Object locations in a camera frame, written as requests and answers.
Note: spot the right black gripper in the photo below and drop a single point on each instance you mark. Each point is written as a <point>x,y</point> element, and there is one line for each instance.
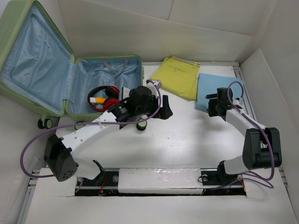
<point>211,111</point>

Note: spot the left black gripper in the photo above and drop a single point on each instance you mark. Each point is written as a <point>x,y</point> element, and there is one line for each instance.
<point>165,112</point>

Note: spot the light blue cloth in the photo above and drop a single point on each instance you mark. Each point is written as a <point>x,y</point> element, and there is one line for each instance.
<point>208,84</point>

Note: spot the yellow shorts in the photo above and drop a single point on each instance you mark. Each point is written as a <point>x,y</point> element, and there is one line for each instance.
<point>178,76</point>

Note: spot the orange white tube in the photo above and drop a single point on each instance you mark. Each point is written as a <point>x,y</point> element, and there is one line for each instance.
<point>97,100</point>

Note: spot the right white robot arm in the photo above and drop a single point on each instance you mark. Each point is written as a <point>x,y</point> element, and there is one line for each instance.
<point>262,145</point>

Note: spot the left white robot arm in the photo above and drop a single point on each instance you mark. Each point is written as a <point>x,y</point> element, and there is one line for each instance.
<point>61,154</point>

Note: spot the white black rectangular box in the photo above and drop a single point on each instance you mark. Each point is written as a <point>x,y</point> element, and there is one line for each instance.
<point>125,93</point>

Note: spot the red black headphones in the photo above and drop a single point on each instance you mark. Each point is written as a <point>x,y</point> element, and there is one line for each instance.
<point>112,94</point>

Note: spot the white foam base cover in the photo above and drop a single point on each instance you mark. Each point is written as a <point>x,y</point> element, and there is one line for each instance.
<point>173,181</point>

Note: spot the green suitcase blue lining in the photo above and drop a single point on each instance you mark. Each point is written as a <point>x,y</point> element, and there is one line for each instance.
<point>39,70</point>

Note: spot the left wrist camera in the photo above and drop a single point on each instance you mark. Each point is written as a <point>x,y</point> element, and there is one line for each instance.
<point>155,84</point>

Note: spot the black metal base rail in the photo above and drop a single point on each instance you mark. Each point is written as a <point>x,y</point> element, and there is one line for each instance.
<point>212,185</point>

